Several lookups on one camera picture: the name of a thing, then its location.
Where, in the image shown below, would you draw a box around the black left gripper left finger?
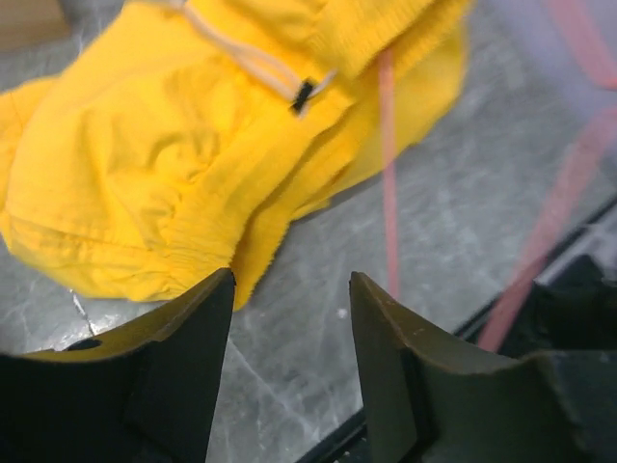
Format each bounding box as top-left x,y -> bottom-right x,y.
1,269 -> 235,462

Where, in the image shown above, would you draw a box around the yellow shorts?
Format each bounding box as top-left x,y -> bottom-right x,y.
1,1 -> 472,306

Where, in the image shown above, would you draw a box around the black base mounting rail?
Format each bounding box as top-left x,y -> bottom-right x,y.
306,203 -> 616,462

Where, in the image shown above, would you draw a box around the wooden hanger rack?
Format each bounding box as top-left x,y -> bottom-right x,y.
0,0 -> 69,52

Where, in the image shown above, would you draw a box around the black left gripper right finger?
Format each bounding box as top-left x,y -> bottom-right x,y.
349,272 -> 616,462

